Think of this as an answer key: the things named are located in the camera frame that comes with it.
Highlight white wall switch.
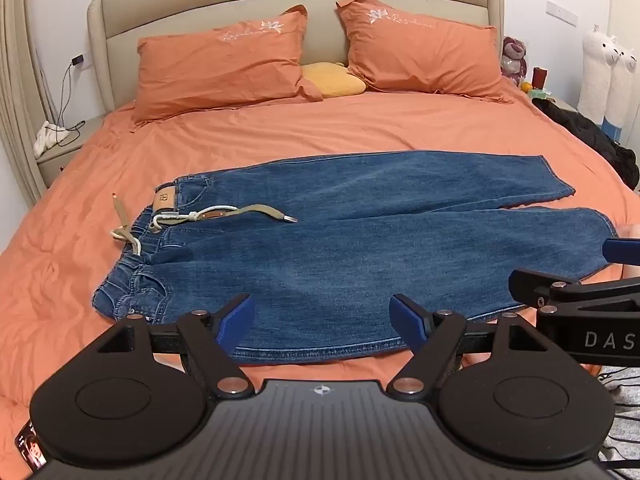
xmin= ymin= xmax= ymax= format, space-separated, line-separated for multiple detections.
xmin=545 ymin=0 xmax=580 ymax=26

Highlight orange embroidered pillow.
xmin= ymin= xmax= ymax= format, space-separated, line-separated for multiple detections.
xmin=334 ymin=0 xmax=514 ymax=104
xmin=132 ymin=4 xmax=324 ymax=124

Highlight blue denim pants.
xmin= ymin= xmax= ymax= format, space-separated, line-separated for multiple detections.
xmin=91 ymin=150 xmax=621 ymax=365

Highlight white crumpled cloth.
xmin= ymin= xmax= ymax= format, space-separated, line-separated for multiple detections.
xmin=32 ymin=120 xmax=69 ymax=156

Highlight yellow cushion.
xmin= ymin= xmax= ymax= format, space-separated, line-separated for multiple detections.
xmin=300 ymin=61 xmax=368 ymax=99

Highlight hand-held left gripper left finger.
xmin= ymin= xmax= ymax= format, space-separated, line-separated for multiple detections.
xmin=95 ymin=293 xmax=257 ymax=400

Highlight beige nightstand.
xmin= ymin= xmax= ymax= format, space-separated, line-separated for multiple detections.
xmin=35 ymin=114 xmax=104 ymax=189

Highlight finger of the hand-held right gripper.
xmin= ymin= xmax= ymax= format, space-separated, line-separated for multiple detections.
xmin=508 ymin=268 xmax=640 ymax=312
xmin=602 ymin=237 xmax=640 ymax=264

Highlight orange bed sheet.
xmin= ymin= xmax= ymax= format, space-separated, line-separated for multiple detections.
xmin=0 ymin=84 xmax=640 ymax=461

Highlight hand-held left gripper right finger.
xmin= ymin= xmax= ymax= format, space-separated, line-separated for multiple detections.
xmin=388 ymin=294 xmax=552 ymax=401

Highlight pink plush bear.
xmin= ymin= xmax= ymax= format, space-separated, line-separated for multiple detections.
xmin=501 ymin=35 xmax=530 ymax=81

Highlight black clothing pile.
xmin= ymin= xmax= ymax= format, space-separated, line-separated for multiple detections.
xmin=531 ymin=97 xmax=640 ymax=187

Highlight white alpaca plush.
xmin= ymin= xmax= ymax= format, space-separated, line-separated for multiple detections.
xmin=577 ymin=24 xmax=624 ymax=125
xmin=602 ymin=47 xmax=639 ymax=144

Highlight black charging cable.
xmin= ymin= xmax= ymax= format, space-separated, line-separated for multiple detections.
xmin=53 ymin=62 xmax=87 ymax=144

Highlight grey patterned cloth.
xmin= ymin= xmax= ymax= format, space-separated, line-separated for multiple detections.
xmin=584 ymin=364 xmax=640 ymax=467

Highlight beige curtain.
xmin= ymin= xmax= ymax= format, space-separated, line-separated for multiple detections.
xmin=0 ymin=0 xmax=51 ymax=207

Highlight beige upholstered headboard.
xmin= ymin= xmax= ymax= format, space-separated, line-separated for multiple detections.
xmin=86 ymin=0 xmax=506 ymax=114

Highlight smartphone with lit screen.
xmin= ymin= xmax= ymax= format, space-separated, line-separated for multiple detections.
xmin=13 ymin=422 xmax=49 ymax=471

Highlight olive belt with white cord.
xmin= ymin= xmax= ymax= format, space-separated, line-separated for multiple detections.
xmin=110 ymin=191 xmax=300 ymax=257

